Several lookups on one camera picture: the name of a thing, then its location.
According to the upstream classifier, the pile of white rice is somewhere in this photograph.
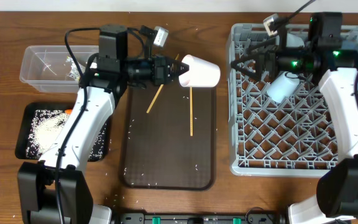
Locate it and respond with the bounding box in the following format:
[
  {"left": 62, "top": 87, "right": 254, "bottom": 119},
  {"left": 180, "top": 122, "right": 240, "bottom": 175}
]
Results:
[{"left": 24, "top": 110, "right": 107, "bottom": 162}]

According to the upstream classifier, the foil snack wrapper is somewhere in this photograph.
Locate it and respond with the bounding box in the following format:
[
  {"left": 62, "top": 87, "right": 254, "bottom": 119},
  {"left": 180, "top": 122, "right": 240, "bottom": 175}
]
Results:
[{"left": 66, "top": 57, "right": 80, "bottom": 81}]

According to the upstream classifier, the dark brown serving tray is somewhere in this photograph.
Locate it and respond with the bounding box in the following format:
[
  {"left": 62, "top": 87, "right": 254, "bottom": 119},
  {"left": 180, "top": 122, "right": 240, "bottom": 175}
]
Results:
[{"left": 119, "top": 81, "right": 216, "bottom": 191}]

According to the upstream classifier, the wooden chopstick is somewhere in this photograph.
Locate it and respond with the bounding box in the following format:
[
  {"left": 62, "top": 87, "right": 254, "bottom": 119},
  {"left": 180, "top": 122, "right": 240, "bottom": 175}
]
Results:
[
  {"left": 146, "top": 54, "right": 180, "bottom": 114},
  {"left": 189, "top": 87, "right": 193, "bottom": 137}
]

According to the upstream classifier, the black waste bin tray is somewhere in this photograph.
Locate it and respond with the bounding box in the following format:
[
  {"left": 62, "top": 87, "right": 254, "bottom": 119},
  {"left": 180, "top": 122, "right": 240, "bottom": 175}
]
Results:
[{"left": 14, "top": 103, "right": 111, "bottom": 162}]

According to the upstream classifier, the clear plastic bin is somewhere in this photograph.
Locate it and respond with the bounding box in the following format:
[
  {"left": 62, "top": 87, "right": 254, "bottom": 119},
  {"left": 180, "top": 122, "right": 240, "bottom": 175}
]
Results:
[{"left": 19, "top": 45, "right": 102, "bottom": 94}]

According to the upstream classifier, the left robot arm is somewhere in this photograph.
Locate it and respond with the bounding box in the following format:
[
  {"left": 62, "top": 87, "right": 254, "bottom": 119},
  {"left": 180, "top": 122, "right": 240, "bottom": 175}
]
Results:
[{"left": 17, "top": 24, "right": 189, "bottom": 223}]

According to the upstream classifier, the white paper napkin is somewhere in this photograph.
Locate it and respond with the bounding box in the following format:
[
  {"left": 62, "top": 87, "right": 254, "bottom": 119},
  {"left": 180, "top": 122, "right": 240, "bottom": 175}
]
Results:
[{"left": 89, "top": 62, "right": 97, "bottom": 69}]

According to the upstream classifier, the black rail with green clips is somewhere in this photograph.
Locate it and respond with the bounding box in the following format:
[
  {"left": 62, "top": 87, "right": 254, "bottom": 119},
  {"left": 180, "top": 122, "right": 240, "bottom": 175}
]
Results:
[{"left": 114, "top": 210, "right": 288, "bottom": 224}]

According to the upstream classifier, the grey plastic dishwasher rack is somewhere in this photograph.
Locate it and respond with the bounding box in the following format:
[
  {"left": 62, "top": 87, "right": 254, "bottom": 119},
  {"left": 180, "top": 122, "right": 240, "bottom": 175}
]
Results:
[{"left": 226, "top": 23, "right": 358, "bottom": 178}]

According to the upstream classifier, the light blue plastic bowl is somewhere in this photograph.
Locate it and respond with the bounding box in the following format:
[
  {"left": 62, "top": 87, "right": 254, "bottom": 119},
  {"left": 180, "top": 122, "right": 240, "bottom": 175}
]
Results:
[{"left": 285, "top": 33, "right": 305, "bottom": 48}]

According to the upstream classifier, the pink plastic cup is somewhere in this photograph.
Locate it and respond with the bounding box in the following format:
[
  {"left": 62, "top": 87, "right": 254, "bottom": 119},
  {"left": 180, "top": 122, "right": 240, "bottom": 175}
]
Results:
[{"left": 178, "top": 55, "right": 221, "bottom": 88}]

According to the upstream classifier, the light blue plastic cup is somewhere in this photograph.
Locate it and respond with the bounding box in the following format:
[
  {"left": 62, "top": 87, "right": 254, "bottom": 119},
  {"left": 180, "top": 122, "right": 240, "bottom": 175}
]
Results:
[{"left": 267, "top": 72, "right": 300, "bottom": 103}]

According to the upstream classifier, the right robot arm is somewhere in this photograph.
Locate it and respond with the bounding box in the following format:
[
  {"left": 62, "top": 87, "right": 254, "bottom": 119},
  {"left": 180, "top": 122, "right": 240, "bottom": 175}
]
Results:
[{"left": 241, "top": 12, "right": 358, "bottom": 223}]

